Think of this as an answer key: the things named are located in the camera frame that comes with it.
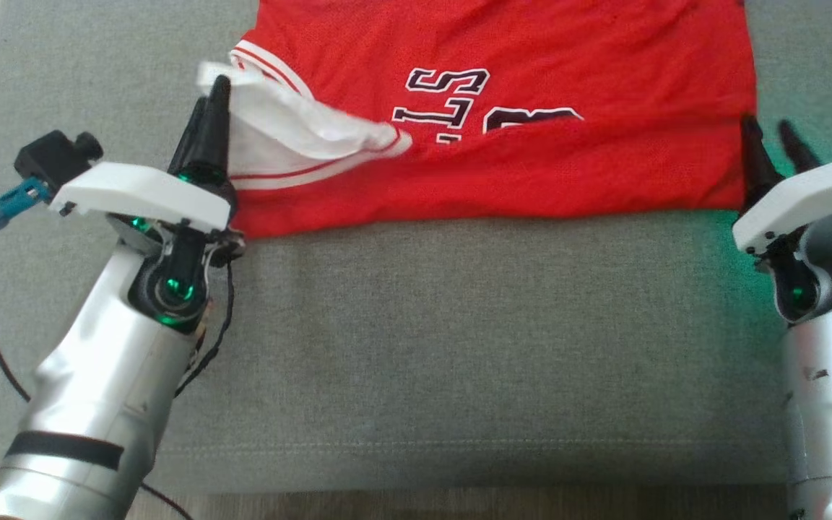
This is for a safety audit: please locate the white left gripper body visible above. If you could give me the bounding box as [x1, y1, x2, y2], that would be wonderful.
[50, 162, 247, 264]

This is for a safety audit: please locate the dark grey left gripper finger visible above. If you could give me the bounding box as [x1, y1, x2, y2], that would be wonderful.
[168, 96, 211, 174]
[199, 74, 236, 189]

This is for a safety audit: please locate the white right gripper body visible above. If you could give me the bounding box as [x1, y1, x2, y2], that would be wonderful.
[732, 162, 832, 322]

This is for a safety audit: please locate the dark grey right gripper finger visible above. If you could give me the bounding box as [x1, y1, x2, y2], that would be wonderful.
[740, 114, 785, 214]
[779, 119, 823, 174]

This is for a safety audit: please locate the red white printed jersey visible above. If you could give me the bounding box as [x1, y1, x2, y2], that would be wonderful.
[198, 0, 758, 241]

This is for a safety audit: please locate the left black cable teal plug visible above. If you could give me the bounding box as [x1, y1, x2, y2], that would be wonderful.
[0, 177, 52, 402]

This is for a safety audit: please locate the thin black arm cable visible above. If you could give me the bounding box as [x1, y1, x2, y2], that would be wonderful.
[174, 249, 236, 398]

